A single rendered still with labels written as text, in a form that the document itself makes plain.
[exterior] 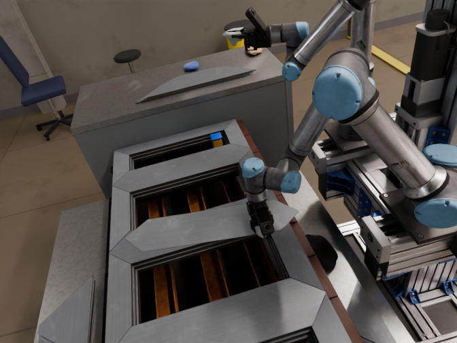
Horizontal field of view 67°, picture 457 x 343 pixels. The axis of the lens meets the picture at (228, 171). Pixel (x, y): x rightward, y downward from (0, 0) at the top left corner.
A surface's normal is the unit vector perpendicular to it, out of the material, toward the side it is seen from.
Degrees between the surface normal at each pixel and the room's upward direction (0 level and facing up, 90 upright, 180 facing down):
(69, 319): 0
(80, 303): 0
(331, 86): 85
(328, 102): 84
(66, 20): 90
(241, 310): 0
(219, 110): 90
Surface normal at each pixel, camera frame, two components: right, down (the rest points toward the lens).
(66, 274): -0.15, -0.77
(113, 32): 0.20, 0.59
